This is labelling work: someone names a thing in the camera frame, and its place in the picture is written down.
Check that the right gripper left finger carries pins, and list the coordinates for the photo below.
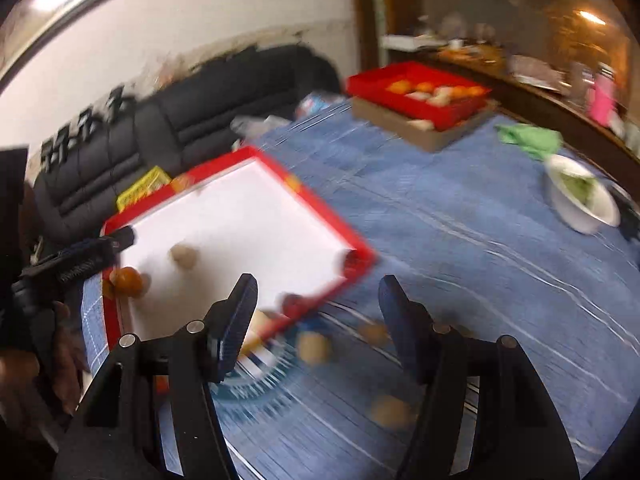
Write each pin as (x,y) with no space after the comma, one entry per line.
(227,323)

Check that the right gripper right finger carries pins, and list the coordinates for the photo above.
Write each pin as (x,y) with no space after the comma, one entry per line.
(409,326)

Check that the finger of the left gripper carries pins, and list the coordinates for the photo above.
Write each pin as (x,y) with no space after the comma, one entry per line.
(80,261)

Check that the beige cake chunk small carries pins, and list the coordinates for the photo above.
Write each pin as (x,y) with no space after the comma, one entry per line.
(262,327)

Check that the beige cake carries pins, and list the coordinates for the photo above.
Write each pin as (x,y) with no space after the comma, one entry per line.
(184,256)

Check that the beige cake chunk large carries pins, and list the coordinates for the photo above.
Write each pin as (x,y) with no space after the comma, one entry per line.
(313,348)

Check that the person left hand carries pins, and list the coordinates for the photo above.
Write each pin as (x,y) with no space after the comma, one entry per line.
(32,401)

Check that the red tray white inside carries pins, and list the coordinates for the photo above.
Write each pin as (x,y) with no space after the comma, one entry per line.
(246,214)

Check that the blue plaid tablecloth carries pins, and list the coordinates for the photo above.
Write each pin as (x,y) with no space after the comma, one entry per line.
(470,234)

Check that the brown cardboard box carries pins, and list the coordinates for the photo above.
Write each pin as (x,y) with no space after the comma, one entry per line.
(421,132)

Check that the black leather sofa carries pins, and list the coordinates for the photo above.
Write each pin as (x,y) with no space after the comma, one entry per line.
(176,129)

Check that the clear plastic bag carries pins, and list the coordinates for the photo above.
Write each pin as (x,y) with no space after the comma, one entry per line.
(251,127)

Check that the white bowl with greens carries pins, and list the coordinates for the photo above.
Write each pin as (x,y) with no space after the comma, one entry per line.
(578,197)

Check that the green cloth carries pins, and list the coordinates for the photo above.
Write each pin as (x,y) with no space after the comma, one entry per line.
(538,143)

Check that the far red fruit box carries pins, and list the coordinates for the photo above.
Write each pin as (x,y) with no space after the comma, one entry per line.
(417,91)

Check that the pink thermos bottle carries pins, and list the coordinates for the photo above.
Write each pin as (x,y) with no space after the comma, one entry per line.
(603,95)

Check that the wooden sideboard counter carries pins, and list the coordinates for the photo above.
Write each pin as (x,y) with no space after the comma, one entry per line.
(526,97)

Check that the framed wall picture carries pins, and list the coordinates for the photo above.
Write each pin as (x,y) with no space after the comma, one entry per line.
(29,25)

